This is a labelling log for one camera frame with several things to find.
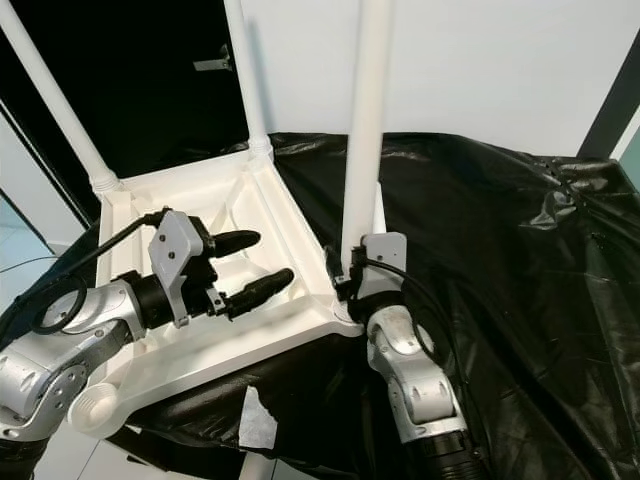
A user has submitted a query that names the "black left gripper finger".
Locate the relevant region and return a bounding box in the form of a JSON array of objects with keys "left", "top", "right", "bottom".
[
  {"left": 208, "top": 230, "right": 261, "bottom": 256},
  {"left": 226, "top": 268, "right": 296, "bottom": 321}
]

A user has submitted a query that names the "white plastic children table top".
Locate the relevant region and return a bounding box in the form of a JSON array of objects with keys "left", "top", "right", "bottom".
[{"left": 65, "top": 140, "right": 364, "bottom": 438}]

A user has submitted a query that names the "black door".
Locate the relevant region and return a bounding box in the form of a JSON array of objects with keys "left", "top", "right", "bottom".
[{"left": 0, "top": 0, "right": 241, "bottom": 241}]

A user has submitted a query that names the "black plastic cover sheet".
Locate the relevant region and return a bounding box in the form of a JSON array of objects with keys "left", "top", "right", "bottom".
[{"left": 0, "top": 130, "right": 640, "bottom": 480}]

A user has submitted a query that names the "white support table leg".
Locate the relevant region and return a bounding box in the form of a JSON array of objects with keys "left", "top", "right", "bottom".
[{"left": 240, "top": 452, "right": 273, "bottom": 480}]

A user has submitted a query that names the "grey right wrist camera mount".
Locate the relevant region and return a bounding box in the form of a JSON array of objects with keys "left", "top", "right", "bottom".
[{"left": 355, "top": 232, "right": 408, "bottom": 299}]

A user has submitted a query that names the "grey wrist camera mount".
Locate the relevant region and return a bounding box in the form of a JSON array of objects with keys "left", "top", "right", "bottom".
[
  {"left": 355, "top": 232, "right": 408, "bottom": 299},
  {"left": 148, "top": 210, "right": 206, "bottom": 326}
]

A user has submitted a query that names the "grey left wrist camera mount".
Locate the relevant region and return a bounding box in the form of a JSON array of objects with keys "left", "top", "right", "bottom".
[{"left": 148, "top": 210, "right": 206, "bottom": 326}]

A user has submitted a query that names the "silver door handle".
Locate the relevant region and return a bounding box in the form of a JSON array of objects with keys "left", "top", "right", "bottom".
[{"left": 195, "top": 45, "right": 236, "bottom": 73}]

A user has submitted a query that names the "black floor cable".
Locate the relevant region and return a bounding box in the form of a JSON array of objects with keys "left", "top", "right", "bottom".
[{"left": 0, "top": 255, "right": 51, "bottom": 271}]

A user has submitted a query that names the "dark window frame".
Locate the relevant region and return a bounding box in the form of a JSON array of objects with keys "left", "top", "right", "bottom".
[{"left": 575, "top": 55, "right": 640, "bottom": 161}]

